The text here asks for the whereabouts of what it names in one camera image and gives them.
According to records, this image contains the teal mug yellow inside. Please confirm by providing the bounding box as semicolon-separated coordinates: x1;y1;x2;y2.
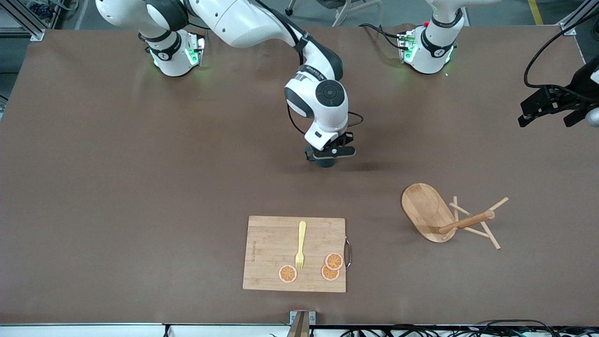
305;147;337;169

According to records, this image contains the wooden mug tree rack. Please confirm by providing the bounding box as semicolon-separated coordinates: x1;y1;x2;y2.
401;183;509;250

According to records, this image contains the yellow fork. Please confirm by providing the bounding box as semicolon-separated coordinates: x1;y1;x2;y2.
295;221;307;271

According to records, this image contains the office chair base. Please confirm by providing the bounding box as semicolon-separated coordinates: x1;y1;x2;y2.
285;0;383;28

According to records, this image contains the bamboo cutting board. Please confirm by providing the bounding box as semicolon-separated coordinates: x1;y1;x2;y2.
242;215;352;293

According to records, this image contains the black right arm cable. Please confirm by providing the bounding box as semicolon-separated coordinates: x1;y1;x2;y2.
253;0;364;137

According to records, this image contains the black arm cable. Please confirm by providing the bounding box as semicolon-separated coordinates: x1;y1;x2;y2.
524;16;599;101
253;0;364;137

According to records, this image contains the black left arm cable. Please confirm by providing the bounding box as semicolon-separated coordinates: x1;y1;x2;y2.
524;16;599;101

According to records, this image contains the aluminium frame profile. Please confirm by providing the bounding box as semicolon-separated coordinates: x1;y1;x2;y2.
0;0;46;42
559;0;599;37

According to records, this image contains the black left base cable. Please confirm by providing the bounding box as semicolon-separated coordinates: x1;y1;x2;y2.
359;22;408;51

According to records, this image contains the metal bracket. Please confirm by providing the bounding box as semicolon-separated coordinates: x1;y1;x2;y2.
286;310;316;337

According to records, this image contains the black cable bundle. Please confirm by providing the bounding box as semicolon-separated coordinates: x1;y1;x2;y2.
339;324;473;337

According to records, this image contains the black looped cable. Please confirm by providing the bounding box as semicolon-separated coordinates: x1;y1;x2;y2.
475;320;560;337

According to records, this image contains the white table edge rail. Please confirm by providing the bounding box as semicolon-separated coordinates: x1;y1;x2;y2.
0;323;599;337

